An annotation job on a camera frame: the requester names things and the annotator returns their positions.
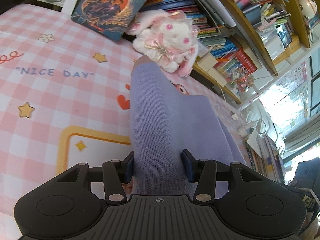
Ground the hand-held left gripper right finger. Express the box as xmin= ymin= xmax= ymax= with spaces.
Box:
xmin=181 ymin=149 xmax=263 ymax=204

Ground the pink checked desk mat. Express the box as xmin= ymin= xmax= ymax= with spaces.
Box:
xmin=0 ymin=4 xmax=251 ymax=240

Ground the dark illustrated book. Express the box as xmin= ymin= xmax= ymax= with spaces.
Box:
xmin=71 ymin=0 xmax=163 ymax=42

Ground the colourful flower ornament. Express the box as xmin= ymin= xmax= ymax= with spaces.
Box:
xmin=226 ymin=67 xmax=256 ymax=94

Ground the row of colourful books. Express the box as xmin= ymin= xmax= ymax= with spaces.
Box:
xmin=139 ymin=0 xmax=241 ymax=61

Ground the cartoon figurine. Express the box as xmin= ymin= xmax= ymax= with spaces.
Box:
xmin=297 ymin=0 xmax=320 ymax=23

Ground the alphabet wall poster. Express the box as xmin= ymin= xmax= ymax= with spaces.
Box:
xmin=275 ymin=61 xmax=311 ymax=141

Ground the white paper sheet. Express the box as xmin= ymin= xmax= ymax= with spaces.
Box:
xmin=246 ymin=130 xmax=263 ymax=153

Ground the bunch of marker pens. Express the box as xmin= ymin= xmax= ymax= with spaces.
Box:
xmin=259 ymin=2 xmax=292 ymax=27

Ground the white charging cable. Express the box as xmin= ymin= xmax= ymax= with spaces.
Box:
xmin=239 ymin=102 xmax=268 ymax=136

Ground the purple and brown knit garment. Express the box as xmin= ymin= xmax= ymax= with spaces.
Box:
xmin=129 ymin=55 xmax=247 ymax=197

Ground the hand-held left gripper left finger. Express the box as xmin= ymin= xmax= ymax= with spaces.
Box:
xmin=56 ymin=151 xmax=135 ymax=204

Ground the fluffy sleeve cuff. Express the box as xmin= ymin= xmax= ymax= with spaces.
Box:
xmin=299 ymin=210 xmax=320 ymax=240

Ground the wooden bookshelf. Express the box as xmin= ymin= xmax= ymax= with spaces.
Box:
xmin=172 ymin=0 xmax=313 ymax=105

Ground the white pink plush bunny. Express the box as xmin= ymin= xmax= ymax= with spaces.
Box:
xmin=126 ymin=9 xmax=200 ymax=78

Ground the stack of mixed books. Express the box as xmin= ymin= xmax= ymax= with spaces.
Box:
xmin=246 ymin=134 xmax=286 ymax=181

